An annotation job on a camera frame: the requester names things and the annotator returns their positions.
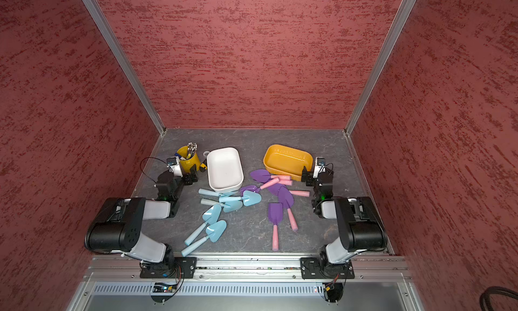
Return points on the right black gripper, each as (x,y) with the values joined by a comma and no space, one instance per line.
(309,175)

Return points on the light blue shovel right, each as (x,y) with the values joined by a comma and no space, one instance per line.
(248,198)

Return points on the yellow storage box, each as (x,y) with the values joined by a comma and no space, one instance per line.
(284,160)

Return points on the light blue shovel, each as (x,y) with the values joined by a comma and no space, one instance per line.
(226,206)
(210,217)
(248,198)
(213,233)
(205,192)

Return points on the light blue shovel nearest front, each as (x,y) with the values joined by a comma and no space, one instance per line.
(213,233)

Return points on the white storage box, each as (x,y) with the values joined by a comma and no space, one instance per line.
(225,170)

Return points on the purple shovel small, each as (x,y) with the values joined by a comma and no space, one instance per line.
(257,189)

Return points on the purple shovel front pink handle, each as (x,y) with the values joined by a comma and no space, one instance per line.
(275,216)

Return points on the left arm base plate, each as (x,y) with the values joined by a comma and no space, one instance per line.
(178,268)

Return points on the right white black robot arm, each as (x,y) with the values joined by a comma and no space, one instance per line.
(359,227)

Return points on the purple shovel long pink handle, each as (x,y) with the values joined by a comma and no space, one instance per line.
(287,200)

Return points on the light blue shovel back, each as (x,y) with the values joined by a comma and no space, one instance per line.
(205,192)

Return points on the purple shovel back upper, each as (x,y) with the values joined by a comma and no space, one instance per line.
(263,176)

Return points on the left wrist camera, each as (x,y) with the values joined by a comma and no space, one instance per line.
(174,166)

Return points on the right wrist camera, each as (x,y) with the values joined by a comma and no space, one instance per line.
(319,167)

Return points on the purple shovel back lower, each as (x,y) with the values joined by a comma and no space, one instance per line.
(285,182)

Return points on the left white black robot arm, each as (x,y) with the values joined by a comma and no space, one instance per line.
(117,228)

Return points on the yellow cup with pens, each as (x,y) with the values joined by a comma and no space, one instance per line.
(188,157)

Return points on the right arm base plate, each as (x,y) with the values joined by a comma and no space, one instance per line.
(316,268)

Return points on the light blue shovel middle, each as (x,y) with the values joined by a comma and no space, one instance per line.
(226,206)

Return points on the aluminium front rail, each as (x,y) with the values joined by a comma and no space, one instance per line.
(285,267)

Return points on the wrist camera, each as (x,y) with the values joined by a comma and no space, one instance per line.
(319,167)
(174,166)

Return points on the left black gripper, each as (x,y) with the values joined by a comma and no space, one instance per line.
(189,181)

